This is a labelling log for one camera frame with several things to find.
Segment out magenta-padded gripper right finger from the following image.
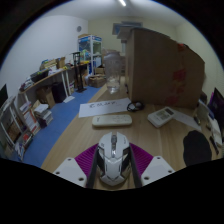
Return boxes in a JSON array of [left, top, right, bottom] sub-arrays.
[[128, 143, 176, 188]]

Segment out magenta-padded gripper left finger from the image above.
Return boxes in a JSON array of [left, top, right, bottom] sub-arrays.
[[53, 143, 101, 189]]

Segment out white computer mouse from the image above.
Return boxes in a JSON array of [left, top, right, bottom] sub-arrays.
[[96, 131, 132, 187]]

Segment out black mouse pad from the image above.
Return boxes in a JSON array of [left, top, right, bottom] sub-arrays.
[[182, 129, 213, 167]]

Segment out white remote control with display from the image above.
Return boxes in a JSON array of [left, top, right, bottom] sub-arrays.
[[147, 106, 175, 129]]

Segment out stack of books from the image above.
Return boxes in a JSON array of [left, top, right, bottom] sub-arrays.
[[33, 103, 54, 128]]

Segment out slim white remote control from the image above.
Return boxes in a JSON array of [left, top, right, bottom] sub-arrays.
[[91, 114, 133, 128]]

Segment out white shelf unit with books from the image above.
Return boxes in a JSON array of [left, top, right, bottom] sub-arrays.
[[0, 96, 41, 161]]

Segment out white paper sheet with writing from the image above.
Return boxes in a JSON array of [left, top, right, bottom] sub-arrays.
[[78, 97, 132, 119]]

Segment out white book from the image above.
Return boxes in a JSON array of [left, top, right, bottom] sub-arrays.
[[208, 114, 224, 148]]

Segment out black bin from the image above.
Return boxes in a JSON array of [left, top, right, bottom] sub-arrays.
[[51, 81, 68, 104]]

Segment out black box with purple print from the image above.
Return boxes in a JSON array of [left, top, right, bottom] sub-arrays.
[[207, 87, 224, 124]]

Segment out low brown box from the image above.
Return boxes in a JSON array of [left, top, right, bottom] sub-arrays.
[[88, 73, 107, 88]]

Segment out wooden side desk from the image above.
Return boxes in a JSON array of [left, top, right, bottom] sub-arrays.
[[19, 63, 91, 98]]

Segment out black plastic tray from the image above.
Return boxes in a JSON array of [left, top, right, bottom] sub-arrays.
[[30, 69, 50, 83]]

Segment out black floor stand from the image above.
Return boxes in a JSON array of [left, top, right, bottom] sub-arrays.
[[72, 51, 87, 93]]

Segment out black monitor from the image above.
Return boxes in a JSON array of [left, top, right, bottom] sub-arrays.
[[0, 83, 9, 108]]

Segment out large brown cardboard box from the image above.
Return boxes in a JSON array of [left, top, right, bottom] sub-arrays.
[[124, 27, 206, 109]]

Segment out clear glass jar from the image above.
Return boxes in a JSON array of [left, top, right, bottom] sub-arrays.
[[103, 50, 122, 94]]

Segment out small cardboard box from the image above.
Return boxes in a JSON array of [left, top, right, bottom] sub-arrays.
[[55, 56, 66, 69]]

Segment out blue white display cabinet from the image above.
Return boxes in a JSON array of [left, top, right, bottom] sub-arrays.
[[78, 34, 103, 75]]

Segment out grey flat sheets stack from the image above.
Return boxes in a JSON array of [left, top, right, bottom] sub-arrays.
[[114, 27, 133, 43]]

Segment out grey door with window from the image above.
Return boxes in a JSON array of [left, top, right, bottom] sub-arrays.
[[112, 21, 144, 36]]

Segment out black coiled cable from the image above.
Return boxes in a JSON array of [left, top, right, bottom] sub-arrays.
[[126, 100, 145, 113]]

